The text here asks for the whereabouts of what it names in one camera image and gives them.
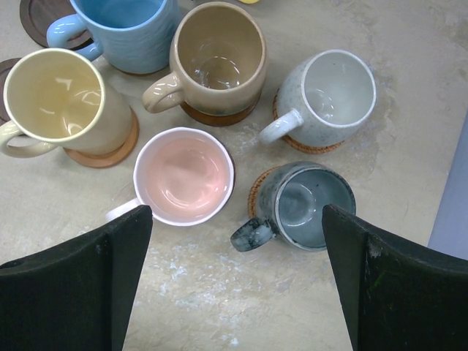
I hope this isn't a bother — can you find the white mug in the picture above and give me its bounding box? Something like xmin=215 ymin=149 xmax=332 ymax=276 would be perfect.
xmin=260 ymin=49 xmax=377 ymax=147

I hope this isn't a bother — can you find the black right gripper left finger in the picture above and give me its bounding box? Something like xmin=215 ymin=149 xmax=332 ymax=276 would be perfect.
xmin=1 ymin=205 xmax=153 ymax=350

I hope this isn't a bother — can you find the woven rattan coaster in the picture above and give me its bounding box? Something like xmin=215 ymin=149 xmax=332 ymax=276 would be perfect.
xmin=272 ymin=94 xmax=347 ymax=155
xmin=247 ymin=166 xmax=279 ymax=219

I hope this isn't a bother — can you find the tan stoneware mug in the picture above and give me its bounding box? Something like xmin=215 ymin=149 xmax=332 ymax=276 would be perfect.
xmin=142 ymin=1 xmax=268 ymax=117

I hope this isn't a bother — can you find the dark walnut coaster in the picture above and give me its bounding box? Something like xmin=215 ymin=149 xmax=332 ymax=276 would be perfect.
xmin=19 ymin=0 xmax=75 ymax=48
xmin=0 ymin=58 xmax=20 ymax=125

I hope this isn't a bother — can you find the pale yellow mug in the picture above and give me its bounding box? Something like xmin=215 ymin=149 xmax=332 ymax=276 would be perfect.
xmin=1 ymin=48 xmax=134 ymax=158

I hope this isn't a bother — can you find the light blue mug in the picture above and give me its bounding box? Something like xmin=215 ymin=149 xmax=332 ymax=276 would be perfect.
xmin=47 ymin=0 xmax=182 ymax=75

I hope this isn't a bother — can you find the pink mug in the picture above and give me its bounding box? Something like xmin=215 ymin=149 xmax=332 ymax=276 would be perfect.
xmin=105 ymin=127 xmax=229 ymax=227

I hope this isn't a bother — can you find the grey stoneware cup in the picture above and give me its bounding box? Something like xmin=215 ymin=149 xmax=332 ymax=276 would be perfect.
xmin=230 ymin=161 xmax=356 ymax=252

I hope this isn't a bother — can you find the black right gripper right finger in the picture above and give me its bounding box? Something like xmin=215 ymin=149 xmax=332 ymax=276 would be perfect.
xmin=322 ymin=205 xmax=467 ymax=350

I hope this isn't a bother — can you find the yellow-framed whiteboard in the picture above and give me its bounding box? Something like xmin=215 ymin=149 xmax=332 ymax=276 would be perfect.
xmin=238 ymin=0 xmax=259 ymax=4

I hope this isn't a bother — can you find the ringed brown wood coaster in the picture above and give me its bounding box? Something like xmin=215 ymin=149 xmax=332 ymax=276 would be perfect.
xmin=209 ymin=135 xmax=235 ymax=208

